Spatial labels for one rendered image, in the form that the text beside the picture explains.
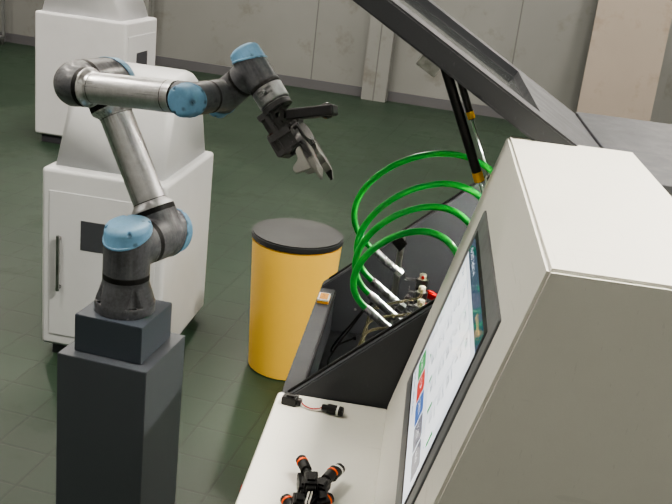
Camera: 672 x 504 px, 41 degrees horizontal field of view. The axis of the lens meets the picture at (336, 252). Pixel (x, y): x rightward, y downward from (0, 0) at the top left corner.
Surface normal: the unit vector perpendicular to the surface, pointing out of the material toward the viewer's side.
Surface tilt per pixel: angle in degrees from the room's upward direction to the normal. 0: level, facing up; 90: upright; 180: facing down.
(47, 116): 90
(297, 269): 93
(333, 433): 0
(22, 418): 0
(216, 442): 0
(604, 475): 90
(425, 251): 90
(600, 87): 81
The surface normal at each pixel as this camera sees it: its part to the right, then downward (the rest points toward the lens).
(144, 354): 0.96, 0.18
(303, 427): 0.11, -0.94
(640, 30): -0.22, 0.15
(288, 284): -0.09, 0.37
